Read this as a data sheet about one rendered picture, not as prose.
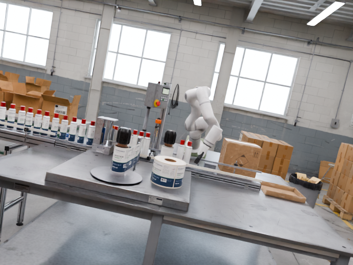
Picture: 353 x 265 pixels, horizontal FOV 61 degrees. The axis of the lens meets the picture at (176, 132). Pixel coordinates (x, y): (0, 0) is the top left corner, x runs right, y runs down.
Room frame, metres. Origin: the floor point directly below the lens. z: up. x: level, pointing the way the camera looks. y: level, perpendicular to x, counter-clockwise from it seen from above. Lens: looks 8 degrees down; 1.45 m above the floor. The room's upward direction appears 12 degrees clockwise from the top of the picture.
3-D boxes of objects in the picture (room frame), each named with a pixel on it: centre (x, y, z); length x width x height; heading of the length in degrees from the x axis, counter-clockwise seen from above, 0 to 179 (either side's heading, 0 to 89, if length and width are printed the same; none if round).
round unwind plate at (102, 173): (1.76, 0.30, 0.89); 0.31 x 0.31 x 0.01
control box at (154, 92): (2.44, 0.21, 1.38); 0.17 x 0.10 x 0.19; 143
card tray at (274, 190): (2.31, -0.89, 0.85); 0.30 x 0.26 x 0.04; 88
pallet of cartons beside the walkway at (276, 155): (5.93, -1.73, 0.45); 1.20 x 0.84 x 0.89; 176
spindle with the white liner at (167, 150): (2.07, 0.04, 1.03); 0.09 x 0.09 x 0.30
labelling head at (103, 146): (2.27, 0.53, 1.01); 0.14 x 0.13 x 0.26; 88
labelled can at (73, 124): (2.38, 0.82, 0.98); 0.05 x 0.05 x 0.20
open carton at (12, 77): (5.89, 3.49, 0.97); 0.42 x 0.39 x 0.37; 172
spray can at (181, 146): (2.34, -0.06, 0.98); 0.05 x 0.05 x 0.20
